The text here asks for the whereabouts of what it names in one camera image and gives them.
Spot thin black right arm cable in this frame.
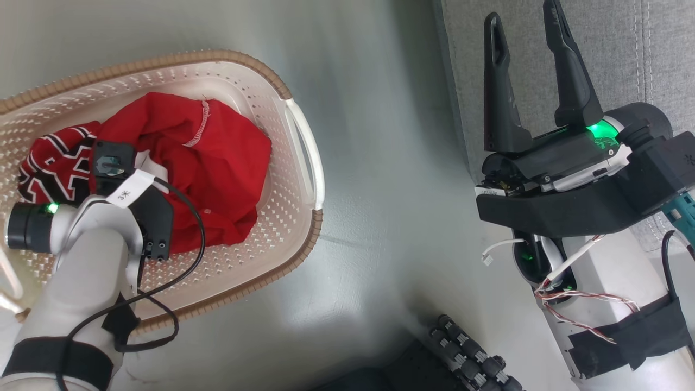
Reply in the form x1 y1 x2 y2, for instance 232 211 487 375
661 230 695 305

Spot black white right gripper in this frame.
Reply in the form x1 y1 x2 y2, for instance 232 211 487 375
481 0 674 197

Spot cream perforated laundry basket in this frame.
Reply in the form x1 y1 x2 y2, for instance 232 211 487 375
0 50 325 335

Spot white cable with plug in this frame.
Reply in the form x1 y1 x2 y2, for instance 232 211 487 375
482 238 523 267

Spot white paper label tag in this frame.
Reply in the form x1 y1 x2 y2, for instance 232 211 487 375
105 169 155 208

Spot black left arm strap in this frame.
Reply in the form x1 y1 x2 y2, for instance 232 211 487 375
2 336 116 390

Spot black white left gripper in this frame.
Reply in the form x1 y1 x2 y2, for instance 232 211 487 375
5 202 61 254

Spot black left camera mount bracket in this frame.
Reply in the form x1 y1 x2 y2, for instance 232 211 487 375
129 186 175 262

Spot red white twisted wires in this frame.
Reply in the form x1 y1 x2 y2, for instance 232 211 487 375
534 234 642 346

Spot black roller wheel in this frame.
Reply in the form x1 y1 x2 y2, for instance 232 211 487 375
429 314 525 391

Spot red black white patterned garment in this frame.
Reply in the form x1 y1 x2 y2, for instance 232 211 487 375
17 121 103 206

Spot black arm strap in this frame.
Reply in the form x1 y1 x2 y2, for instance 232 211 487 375
2 336 116 390
567 296 695 379

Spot teal cable connector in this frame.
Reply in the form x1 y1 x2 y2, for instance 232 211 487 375
661 192 695 241

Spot black right arm strap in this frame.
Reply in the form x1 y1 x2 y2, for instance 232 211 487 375
567 296 695 379

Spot grey fabric sofa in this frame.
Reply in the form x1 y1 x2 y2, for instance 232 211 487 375
434 0 695 253

